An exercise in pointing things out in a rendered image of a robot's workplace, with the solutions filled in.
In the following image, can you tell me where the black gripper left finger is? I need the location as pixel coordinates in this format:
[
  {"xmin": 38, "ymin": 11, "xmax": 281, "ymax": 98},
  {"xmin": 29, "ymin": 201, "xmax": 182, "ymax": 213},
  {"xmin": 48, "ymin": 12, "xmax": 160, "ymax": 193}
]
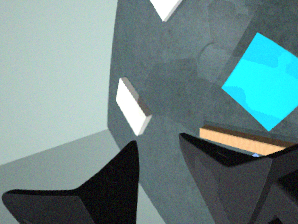
[{"xmin": 1, "ymin": 140, "xmax": 140, "ymax": 224}]

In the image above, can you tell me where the tan curved wooden bar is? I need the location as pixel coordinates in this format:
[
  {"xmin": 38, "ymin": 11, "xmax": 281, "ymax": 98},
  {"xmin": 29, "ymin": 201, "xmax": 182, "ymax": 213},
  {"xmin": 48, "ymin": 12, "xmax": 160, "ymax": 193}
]
[{"xmin": 200, "ymin": 124, "xmax": 297, "ymax": 156}]

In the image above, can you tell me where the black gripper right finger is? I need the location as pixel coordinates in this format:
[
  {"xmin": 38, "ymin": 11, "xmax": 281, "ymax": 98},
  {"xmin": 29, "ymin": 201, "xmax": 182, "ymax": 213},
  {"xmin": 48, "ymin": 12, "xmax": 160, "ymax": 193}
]
[{"xmin": 180, "ymin": 132, "xmax": 298, "ymax": 224}]

